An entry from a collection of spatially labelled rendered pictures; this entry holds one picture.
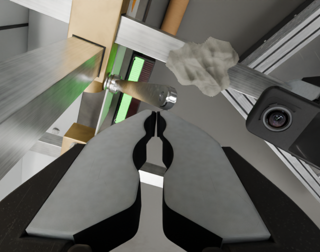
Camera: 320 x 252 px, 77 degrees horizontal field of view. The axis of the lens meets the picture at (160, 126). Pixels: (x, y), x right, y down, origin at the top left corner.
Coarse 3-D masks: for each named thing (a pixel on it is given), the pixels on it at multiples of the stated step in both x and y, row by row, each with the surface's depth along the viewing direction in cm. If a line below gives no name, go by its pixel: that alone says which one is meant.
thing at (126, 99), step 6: (138, 60) 40; (132, 66) 41; (138, 66) 41; (132, 72) 41; (138, 72) 41; (132, 78) 42; (126, 96) 44; (126, 102) 45; (120, 108) 46; (126, 108) 46; (120, 114) 46; (120, 120) 47
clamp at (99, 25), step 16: (80, 0) 21; (96, 0) 21; (112, 0) 21; (128, 0) 24; (80, 16) 22; (96, 16) 21; (112, 16) 21; (80, 32) 22; (96, 32) 22; (112, 32) 22; (112, 48) 24; (112, 64) 28; (96, 80) 25
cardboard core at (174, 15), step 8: (176, 0) 88; (184, 0) 88; (168, 8) 91; (176, 8) 89; (184, 8) 91; (168, 16) 92; (176, 16) 91; (168, 24) 93; (176, 24) 93; (168, 32) 94
